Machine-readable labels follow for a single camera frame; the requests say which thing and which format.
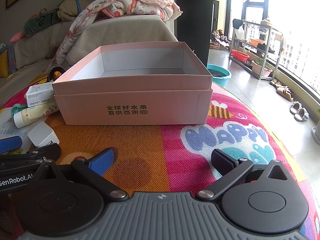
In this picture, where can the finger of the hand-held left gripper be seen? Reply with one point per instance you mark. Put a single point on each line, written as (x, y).
(10, 144)
(47, 151)

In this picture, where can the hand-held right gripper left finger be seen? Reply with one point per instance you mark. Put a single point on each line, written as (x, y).
(101, 162)

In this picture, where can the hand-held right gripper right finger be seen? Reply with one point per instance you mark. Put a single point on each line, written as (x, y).
(222, 162)

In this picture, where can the white charger cube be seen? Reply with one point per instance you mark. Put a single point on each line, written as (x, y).
(41, 133)

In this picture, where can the teal plastic clip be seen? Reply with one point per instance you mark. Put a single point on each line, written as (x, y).
(15, 108)

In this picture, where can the white carton with label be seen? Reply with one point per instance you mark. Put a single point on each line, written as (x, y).
(37, 97)

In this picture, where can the pink cardboard box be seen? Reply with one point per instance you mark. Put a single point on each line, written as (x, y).
(125, 100)

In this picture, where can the colourful cartoon play mat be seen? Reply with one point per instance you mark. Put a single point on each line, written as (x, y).
(162, 142)

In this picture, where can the blue and yellow box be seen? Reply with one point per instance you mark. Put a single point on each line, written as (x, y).
(7, 60)

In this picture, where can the teal plastic basin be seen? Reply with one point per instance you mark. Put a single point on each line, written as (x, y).
(225, 76)

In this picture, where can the pair of beige shoes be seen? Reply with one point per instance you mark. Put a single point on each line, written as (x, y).
(285, 93)

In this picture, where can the pair of grey slippers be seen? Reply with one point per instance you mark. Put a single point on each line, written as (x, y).
(300, 111)

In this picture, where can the small beige shoe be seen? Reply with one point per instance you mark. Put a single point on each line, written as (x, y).
(274, 82)

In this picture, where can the potted green plant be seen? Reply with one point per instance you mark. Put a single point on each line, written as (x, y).
(260, 67)

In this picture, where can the pink plush toy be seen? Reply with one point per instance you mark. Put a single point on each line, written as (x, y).
(16, 37)

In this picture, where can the red plastic basin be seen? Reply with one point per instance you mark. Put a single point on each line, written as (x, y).
(240, 55)

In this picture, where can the pile of dark shoes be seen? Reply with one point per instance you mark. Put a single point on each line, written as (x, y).
(220, 38)

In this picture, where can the green plush pillow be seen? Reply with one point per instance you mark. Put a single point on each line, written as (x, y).
(37, 22)

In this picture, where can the orange plastic basin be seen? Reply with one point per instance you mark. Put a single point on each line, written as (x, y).
(257, 42)

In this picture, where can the beige sofa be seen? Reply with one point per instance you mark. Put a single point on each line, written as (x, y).
(120, 32)

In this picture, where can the dark cloth on rack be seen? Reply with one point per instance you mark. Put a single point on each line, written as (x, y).
(237, 23)

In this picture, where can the metal storage rack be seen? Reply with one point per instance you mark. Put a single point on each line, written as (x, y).
(265, 27)

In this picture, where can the beige pillow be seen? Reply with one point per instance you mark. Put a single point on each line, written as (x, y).
(70, 7)

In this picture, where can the pink printed blanket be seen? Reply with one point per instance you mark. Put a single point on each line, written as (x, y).
(140, 5)

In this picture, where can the black window frame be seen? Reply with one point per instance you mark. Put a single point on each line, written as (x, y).
(255, 3)

